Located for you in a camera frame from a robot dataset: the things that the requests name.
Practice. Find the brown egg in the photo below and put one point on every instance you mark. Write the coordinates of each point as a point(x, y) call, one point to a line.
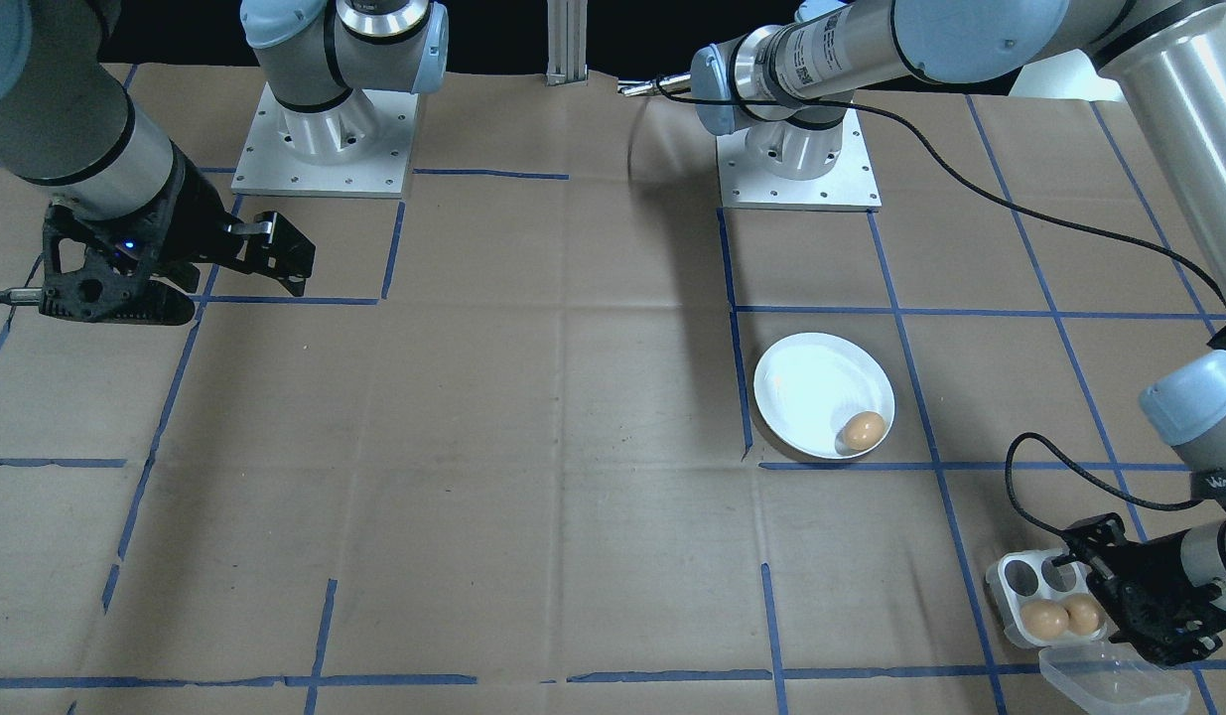
point(862, 430)
point(1082, 615)
point(1044, 621)

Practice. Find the silver arm base connector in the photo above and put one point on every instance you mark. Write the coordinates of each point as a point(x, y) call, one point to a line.
point(642, 87)

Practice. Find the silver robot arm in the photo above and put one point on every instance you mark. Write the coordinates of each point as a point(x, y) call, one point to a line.
point(76, 119)
point(871, 40)

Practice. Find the white round plate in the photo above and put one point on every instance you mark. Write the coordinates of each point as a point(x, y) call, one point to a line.
point(801, 387)

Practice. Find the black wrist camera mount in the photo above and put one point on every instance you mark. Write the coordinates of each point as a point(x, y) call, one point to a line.
point(1173, 631)
point(86, 288)

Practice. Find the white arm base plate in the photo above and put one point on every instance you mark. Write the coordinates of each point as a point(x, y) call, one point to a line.
point(374, 169)
point(831, 189)

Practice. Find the aluminium frame post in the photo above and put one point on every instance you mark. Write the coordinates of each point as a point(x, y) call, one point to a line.
point(567, 40)

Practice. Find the black frame cover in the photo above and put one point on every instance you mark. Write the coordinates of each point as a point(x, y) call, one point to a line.
point(632, 40)

